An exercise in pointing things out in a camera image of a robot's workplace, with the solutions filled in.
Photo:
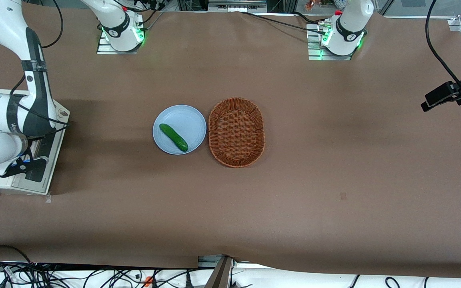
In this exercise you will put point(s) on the brown woven wicker basket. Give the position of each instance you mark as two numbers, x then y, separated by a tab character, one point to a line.
236	132

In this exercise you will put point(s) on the aluminium left arm base plate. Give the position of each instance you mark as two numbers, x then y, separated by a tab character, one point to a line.
314	54

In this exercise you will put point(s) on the grey control box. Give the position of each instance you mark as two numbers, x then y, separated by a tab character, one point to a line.
234	5

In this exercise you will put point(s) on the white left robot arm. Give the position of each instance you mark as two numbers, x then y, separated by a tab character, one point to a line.
350	24

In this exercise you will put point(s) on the green cucumber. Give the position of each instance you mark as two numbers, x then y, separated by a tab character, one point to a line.
173	137

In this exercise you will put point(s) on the oven door with glass window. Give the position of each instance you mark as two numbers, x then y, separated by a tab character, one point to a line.
38	186

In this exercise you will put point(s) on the clear tape piece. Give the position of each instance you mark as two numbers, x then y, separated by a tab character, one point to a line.
48	198

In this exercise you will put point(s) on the light blue round plate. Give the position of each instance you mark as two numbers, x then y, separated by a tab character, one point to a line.
186	120

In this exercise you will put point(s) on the brown table cover sheet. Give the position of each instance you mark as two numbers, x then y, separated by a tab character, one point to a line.
334	180

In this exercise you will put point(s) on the round white oven knob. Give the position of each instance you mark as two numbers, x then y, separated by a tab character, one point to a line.
63	113

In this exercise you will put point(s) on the dark frame post with bracket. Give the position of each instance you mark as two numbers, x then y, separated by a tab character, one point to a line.
220	276

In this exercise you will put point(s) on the aluminium right arm base plate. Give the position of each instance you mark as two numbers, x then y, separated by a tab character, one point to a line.
104	48

